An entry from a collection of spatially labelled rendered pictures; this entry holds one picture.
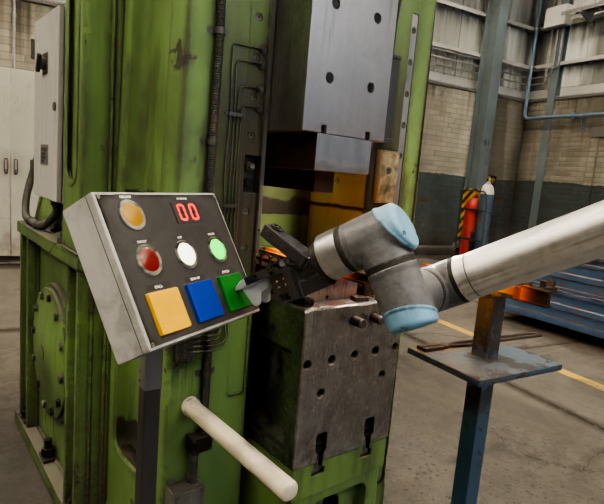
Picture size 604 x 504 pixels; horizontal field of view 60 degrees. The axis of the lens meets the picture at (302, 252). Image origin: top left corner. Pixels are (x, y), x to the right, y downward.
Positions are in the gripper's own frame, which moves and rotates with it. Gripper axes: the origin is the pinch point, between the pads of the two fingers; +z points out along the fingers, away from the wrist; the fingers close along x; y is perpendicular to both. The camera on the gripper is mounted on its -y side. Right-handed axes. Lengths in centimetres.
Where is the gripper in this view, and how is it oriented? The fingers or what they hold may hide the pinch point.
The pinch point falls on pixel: (239, 284)
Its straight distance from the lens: 107.8
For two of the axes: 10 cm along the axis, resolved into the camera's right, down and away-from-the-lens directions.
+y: 3.7, 9.2, -0.9
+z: -8.1, 3.7, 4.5
